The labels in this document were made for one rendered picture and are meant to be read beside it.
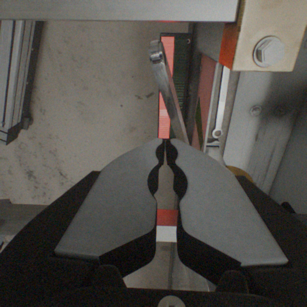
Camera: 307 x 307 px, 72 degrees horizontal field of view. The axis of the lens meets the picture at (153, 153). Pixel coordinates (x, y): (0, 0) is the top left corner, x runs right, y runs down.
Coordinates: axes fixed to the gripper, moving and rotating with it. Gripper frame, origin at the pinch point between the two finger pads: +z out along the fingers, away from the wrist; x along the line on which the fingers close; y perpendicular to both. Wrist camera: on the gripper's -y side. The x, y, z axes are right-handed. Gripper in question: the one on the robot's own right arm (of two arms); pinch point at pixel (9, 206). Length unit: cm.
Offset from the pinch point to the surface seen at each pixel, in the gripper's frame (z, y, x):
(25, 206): -1.4, -3.6, -1.5
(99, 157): 83, 11, 42
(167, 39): 11.4, -23.0, -21.7
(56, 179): 83, 40, 59
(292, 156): 16, -51, 0
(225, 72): 10.7, -31.8, -17.5
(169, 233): -4.5, -23.5, -0.1
